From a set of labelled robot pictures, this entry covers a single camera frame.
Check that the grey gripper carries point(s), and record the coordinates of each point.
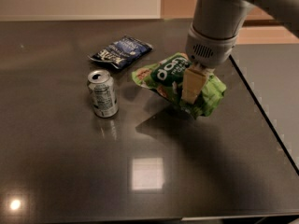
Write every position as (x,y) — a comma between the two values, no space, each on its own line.
(209,50)

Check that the green rice chip bag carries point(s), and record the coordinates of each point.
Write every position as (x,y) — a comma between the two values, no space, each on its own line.
(166,78)

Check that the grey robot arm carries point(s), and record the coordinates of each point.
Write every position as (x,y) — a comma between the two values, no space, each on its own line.
(214,30)

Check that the blue chip bag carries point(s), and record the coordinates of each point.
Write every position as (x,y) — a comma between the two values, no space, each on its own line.
(122,52)

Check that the silver 7up can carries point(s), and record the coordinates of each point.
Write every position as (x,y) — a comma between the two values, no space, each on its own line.
(102,90)

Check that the grey side table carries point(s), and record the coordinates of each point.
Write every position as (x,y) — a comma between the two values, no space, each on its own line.
(272,72)

